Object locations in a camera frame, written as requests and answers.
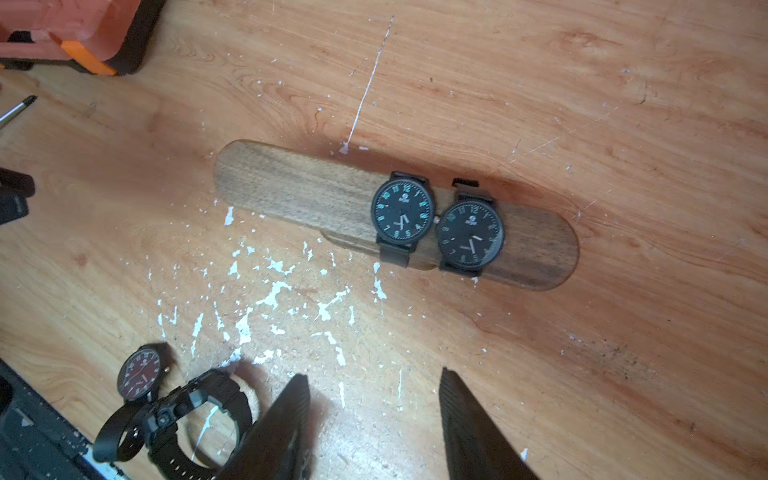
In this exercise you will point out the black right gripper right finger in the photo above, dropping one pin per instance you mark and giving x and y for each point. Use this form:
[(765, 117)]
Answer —
[(475, 447)]

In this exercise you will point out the black slim round watch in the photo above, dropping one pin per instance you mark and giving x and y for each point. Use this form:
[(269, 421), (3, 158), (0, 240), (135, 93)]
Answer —
[(402, 212)]

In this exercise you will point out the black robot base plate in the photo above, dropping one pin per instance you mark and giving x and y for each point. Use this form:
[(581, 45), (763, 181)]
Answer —
[(39, 443)]

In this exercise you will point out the black chunky sport watch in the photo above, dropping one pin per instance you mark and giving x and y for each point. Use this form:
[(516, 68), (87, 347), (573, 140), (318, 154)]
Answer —
[(178, 426)]

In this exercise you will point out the orange plastic tool case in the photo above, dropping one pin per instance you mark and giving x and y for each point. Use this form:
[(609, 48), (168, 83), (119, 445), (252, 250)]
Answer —
[(99, 37)]

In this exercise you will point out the black watch placed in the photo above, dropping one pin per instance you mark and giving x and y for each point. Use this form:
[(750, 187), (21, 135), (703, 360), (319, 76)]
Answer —
[(470, 232)]

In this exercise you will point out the dark wooden watch stand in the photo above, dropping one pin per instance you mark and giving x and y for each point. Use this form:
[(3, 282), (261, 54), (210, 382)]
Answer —
[(334, 195)]

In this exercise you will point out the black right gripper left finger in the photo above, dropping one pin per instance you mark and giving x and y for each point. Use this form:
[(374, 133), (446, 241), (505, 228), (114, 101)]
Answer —
[(276, 447)]

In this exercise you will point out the black watch dark red dial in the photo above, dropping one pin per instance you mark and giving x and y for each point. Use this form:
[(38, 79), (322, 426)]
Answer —
[(138, 384)]

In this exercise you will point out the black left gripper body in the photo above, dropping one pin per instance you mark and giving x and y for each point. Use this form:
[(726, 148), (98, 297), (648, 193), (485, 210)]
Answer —
[(16, 188)]

